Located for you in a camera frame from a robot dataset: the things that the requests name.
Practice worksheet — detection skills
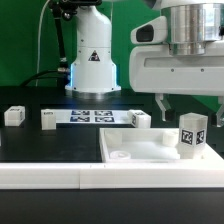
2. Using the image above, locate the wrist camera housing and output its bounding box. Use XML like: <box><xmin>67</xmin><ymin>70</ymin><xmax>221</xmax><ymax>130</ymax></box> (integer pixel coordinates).
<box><xmin>130</xmin><ymin>16</ymin><xmax>168</xmax><ymax>45</ymax></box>

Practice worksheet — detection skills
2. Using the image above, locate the black cable bundle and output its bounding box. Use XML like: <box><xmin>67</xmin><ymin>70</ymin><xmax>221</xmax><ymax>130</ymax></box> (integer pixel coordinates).
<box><xmin>19</xmin><ymin>69</ymin><xmax>68</xmax><ymax>88</ymax></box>

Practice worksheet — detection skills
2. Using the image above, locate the apriltag base sheet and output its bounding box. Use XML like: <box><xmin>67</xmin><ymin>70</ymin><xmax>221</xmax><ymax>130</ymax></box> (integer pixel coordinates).
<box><xmin>54</xmin><ymin>109</ymin><xmax>130</xmax><ymax>124</ymax></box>

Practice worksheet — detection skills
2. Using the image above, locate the white thin cable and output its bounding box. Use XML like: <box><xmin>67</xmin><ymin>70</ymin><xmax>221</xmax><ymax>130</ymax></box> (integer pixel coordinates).
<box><xmin>35</xmin><ymin>0</ymin><xmax>53</xmax><ymax>88</ymax></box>

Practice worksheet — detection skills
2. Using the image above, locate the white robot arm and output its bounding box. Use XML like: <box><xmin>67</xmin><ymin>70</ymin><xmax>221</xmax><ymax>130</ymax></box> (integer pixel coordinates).
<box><xmin>68</xmin><ymin>0</ymin><xmax>224</xmax><ymax>127</ymax></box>

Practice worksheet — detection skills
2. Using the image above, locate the black camera stand pole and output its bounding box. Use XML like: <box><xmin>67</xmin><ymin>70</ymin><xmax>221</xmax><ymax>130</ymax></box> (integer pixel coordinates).
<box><xmin>47</xmin><ymin>0</ymin><xmax>102</xmax><ymax>69</ymax></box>

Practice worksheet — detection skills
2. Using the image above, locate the white square tabletop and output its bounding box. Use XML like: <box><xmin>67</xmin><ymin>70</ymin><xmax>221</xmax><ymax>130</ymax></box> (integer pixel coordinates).
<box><xmin>99</xmin><ymin>128</ymin><xmax>180</xmax><ymax>163</ymax></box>

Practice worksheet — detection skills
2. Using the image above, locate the white L-shaped obstacle fence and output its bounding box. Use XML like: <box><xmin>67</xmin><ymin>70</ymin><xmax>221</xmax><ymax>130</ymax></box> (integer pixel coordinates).
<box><xmin>0</xmin><ymin>145</ymin><xmax>224</xmax><ymax>189</ymax></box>

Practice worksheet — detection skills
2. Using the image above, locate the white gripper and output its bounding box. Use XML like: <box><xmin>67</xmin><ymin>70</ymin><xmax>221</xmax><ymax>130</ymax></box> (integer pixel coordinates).
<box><xmin>129</xmin><ymin>43</ymin><xmax>224</xmax><ymax>127</ymax></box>

